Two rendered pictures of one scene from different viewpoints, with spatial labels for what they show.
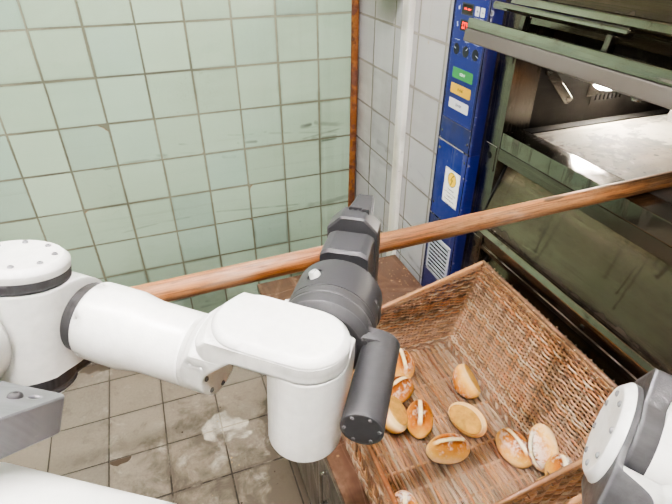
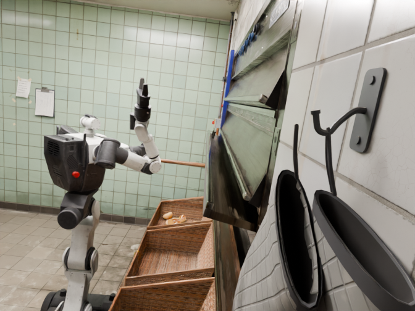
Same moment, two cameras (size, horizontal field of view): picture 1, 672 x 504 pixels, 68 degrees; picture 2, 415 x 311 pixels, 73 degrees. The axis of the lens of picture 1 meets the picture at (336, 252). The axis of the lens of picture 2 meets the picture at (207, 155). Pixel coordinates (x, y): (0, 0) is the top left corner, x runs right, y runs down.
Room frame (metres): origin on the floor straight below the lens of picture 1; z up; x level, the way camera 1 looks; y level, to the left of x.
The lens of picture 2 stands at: (-1.26, -1.11, 1.70)
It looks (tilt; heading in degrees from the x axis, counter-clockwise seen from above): 11 degrees down; 19
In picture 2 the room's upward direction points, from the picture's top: 7 degrees clockwise
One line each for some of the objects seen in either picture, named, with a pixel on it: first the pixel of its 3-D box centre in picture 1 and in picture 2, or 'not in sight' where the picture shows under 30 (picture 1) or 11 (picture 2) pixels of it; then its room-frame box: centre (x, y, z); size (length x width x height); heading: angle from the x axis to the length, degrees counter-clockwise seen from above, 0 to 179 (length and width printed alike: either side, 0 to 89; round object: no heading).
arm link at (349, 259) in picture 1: (341, 284); (138, 152); (0.42, -0.01, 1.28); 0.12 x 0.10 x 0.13; 167
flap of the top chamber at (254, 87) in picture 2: not in sight; (242, 86); (0.30, -0.72, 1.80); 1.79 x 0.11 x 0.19; 21
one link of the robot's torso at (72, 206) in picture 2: not in sight; (78, 205); (-0.05, 0.07, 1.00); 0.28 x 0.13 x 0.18; 22
